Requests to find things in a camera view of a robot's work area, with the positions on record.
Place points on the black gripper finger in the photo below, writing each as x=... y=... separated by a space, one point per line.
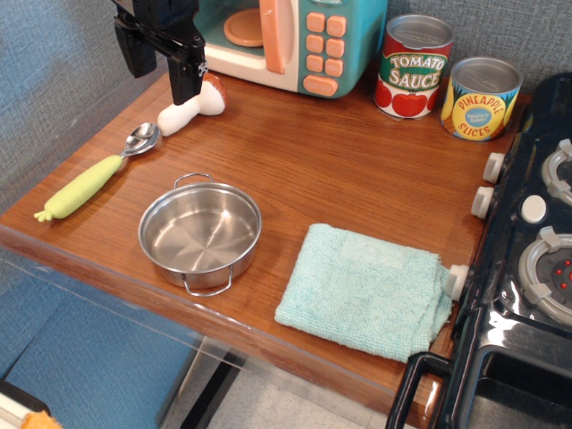
x=139 y=56
x=186 y=77

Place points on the white toy mushroom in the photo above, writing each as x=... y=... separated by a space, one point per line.
x=211 y=101

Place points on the orange plush object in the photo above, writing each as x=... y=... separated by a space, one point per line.
x=39 y=420

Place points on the white stove knob bottom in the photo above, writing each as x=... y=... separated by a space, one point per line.
x=455 y=281

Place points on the white stove knob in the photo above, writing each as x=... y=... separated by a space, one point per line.
x=481 y=202
x=455 y=281
x=492 y=169

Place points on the pineapple slices can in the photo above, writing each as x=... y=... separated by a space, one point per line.
x=480 y=98

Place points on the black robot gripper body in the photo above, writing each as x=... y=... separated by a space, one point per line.
x=168 y=26

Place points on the teal toy microwave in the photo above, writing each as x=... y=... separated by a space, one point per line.
x=317 y=48

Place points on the black toy stove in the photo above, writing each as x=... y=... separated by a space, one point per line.
x=510 y=366

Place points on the light blue folded cloth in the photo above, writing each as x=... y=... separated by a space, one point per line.
x=366 y=294

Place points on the stainless steel pot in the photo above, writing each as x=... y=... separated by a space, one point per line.
x=202 y=234

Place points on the white stove knob middle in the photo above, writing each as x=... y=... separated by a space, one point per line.
x=481 y=202

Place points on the green handled metal spoon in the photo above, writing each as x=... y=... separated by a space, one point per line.
x=86 y=185

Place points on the tomato sauce can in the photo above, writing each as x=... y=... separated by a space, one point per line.
x=415 y=55

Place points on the white stove knob top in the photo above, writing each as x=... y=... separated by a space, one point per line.
x=492 y=169

